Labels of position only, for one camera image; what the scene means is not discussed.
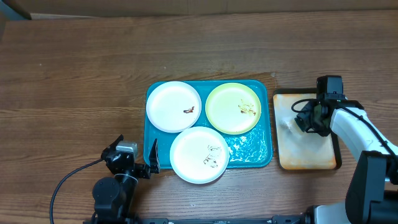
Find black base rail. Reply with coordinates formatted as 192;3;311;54
83;214;313;224

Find white plate with red stain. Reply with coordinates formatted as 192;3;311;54
146;81;201;133

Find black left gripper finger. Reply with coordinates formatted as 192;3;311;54
149;139;160;174
101;134;124;156

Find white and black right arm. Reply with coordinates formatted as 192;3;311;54
309;100;397;223

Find white plate with brown stain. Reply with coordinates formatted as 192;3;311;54
170;126;229;184

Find black tray with soapy foam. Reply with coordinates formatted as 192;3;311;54
272;88;342;170

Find yellow-green plate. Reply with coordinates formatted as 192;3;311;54
205;83;262;135

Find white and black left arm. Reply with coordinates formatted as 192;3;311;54
91;135;160;223

